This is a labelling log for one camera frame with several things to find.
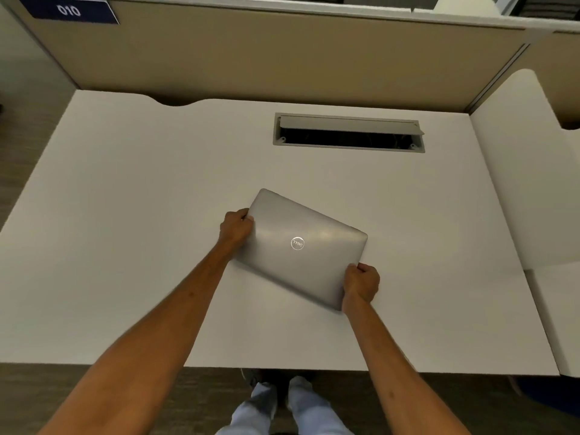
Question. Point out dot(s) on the person's right hand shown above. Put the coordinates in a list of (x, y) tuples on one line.
[(360, 283)]

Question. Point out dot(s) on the person's left hand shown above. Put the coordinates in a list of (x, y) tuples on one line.
[(234, 228)]

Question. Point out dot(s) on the person's left thumb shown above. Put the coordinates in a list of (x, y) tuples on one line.
[(247, 218)]

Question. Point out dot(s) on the person's right thumb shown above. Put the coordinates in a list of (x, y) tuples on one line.
[(351, 269)]

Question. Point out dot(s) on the silver laptop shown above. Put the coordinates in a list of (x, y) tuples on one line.
[(301, 249)]

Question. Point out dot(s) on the person's right forearm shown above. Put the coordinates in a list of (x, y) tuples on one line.
[(398, 371)]

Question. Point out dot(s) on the person's left forearm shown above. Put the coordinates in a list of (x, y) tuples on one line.
[(149, 344)]

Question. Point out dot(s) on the person's dark shoes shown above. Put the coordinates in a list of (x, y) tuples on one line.
[(276, 380)]

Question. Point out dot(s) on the person's light trouser legs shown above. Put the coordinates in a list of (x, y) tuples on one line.
[(285, 410)]

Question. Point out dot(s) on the beige desk partition panel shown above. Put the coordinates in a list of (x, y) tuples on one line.
[(272, 54)]

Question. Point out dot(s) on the white adjoining desk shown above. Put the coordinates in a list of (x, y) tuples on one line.
[(534, 194)]

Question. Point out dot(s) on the blue desk number sign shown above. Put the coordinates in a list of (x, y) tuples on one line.
[(68, 9)]

